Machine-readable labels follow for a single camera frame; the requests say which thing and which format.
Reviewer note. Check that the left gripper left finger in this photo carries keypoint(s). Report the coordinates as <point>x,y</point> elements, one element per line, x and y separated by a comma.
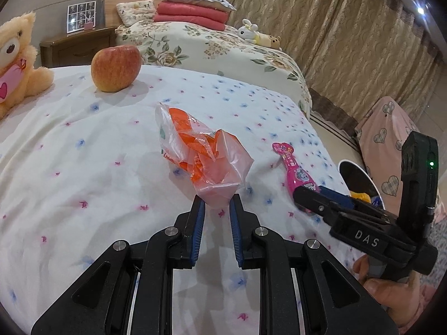
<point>129,288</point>

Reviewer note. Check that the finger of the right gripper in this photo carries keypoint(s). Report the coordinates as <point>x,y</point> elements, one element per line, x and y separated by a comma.
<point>315,202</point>
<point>341,199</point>

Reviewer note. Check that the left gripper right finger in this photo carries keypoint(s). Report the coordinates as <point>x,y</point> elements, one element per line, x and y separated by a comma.
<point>304,289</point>

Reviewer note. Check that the orange translucent plastic bag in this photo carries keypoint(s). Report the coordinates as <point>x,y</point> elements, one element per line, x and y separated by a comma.
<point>216,161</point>

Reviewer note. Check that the person's right hand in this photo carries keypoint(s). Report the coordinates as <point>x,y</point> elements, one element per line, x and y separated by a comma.
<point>403,300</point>

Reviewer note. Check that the orange foam net sleeve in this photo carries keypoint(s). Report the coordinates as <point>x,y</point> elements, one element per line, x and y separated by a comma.
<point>361,196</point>

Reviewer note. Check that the pink cartoon toothbrush pack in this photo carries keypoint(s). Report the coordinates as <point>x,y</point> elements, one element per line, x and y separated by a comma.
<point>296,176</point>

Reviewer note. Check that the blue snack wrapper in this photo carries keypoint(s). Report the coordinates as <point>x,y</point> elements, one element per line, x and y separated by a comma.
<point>377,202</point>

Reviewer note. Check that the white flower-dotted bedsheet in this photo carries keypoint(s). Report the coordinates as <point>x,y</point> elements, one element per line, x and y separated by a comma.
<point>81,169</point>

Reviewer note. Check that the beige patterned curtain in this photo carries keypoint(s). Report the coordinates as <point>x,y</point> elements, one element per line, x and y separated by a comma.
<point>352,52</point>

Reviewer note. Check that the yellow bear plush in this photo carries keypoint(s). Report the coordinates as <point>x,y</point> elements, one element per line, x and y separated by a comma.
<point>267,41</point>

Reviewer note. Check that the white rabbit plush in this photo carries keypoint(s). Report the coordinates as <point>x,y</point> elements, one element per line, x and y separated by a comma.
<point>248,31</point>

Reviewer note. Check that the folded red blanket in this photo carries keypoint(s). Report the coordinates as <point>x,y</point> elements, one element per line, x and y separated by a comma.
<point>210,18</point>

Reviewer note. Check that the floral bed cover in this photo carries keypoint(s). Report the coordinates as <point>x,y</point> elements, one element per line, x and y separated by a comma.
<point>189,46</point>

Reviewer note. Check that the red apple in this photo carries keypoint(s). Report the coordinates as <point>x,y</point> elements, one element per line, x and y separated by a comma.
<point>115,68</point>

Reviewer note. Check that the cream teddy bear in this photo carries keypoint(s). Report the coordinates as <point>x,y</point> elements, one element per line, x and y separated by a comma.
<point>19,78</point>

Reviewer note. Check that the wooden nightstand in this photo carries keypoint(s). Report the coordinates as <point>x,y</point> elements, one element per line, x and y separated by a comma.
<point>75,49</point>

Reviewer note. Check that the floral pillow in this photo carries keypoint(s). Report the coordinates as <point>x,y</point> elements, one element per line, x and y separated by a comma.
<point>134,12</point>

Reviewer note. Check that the black white photo frame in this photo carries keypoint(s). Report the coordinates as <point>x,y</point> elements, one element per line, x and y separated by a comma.
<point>80,17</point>

